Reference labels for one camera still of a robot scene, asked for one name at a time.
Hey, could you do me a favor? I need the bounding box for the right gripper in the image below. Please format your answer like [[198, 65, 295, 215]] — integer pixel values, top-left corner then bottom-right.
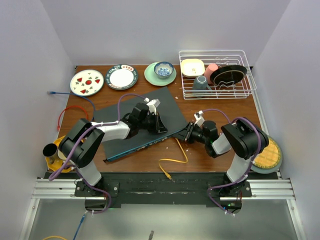
[[172, 121, 209, 145]]

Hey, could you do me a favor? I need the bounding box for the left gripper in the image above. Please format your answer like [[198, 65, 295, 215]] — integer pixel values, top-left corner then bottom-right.
[[138, 112, 167, 134]]

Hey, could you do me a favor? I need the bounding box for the black network switch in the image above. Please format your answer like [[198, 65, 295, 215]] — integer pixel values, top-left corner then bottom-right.
[[102, 87, 187, 162]]

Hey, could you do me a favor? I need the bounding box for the yellow ethernet cable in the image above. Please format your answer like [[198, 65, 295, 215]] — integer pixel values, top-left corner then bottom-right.
[[158, 137, 189, 181]]

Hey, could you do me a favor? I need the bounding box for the blue ethernet cable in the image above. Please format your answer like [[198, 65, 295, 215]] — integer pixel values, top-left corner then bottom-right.
[[46, 90, 96, 120]]

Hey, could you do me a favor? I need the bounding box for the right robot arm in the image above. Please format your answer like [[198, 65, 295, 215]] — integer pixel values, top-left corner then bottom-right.
[[173, 117, 269, 197]]

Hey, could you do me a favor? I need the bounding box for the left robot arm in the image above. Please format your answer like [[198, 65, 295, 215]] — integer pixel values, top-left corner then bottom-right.
[[58, 99, 168, 197]]

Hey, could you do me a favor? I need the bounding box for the grey mug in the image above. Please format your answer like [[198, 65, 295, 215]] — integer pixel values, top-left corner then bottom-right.
[[192, 75, 212, 98]]

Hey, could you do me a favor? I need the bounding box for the light green plate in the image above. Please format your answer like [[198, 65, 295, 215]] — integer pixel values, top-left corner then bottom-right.
[[144, 62, 177, 87]]

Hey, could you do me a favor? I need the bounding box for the blue white patterned bowl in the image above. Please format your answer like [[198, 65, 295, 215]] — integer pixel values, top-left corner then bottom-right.
[[153, 61, 174, 79]]

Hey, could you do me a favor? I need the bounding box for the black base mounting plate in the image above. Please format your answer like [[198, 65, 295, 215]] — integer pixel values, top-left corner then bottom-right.
[[74, 171, 253, 210]]

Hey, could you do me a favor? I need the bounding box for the white plate dark green rim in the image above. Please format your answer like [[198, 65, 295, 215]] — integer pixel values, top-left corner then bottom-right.
[[105, 64, 139, 91]]

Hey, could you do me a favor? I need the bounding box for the cream square plate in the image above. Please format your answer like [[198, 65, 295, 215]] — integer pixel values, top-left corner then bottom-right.
[[180, 58, 205, 78]]

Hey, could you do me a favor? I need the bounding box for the pink cup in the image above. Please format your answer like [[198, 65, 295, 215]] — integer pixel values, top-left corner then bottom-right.
[[203, 63, 219, 82]]

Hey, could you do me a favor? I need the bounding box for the black round plate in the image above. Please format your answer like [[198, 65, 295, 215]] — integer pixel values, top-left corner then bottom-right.
[[210, 65, 248, 87]]

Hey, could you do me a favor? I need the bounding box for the white strawberry pattern plate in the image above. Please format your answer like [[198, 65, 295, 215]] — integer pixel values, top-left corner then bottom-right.
[[69, 69, 104, 97]]

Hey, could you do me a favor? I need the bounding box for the grey plate with yellow mat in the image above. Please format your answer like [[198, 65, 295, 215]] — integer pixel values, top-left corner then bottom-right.
[[251, 136, 283, 175]]

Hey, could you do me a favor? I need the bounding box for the beige bowl on yellow plate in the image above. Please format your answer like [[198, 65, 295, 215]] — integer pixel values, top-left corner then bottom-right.
[[57, 150, 67, 161]]

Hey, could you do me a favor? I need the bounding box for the black cup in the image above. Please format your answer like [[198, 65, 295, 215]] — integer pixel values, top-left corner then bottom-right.
[[42, 143, 58, 159]]

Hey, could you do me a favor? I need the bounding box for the yellow scalloped plate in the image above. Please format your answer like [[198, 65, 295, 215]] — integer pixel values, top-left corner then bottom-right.
[[45, 135, 75, 173]]

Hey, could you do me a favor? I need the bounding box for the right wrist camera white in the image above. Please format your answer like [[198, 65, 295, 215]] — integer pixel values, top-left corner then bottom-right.
[[194, 110, 205, 127]]

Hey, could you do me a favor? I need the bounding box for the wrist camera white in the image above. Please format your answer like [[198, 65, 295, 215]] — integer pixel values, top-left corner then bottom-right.
[[194, 110, 205, 127], [146, 99, 161, 115]]

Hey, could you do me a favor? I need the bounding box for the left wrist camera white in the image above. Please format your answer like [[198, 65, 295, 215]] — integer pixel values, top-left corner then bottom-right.
[[146, 99, 161, 115]]

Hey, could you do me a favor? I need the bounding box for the white wire dish rack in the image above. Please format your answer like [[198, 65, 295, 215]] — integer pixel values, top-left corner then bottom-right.
[[178, 49, 257, 100]]

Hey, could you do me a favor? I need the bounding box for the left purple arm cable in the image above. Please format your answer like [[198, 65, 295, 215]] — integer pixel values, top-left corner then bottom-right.
[[48, 93, 150, 215]]

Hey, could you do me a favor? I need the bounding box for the red ethernet cable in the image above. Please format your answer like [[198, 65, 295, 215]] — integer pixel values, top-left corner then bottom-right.
[[56, 105, 89, 132]]

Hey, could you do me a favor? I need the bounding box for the aluminium frame rail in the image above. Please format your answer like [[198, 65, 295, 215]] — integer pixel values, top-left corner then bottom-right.
[[20, 173, 307, 240]]

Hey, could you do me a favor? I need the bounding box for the blue cable on floor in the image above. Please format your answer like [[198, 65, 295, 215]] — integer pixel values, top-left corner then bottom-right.
[[72, 213, 86, 240]]

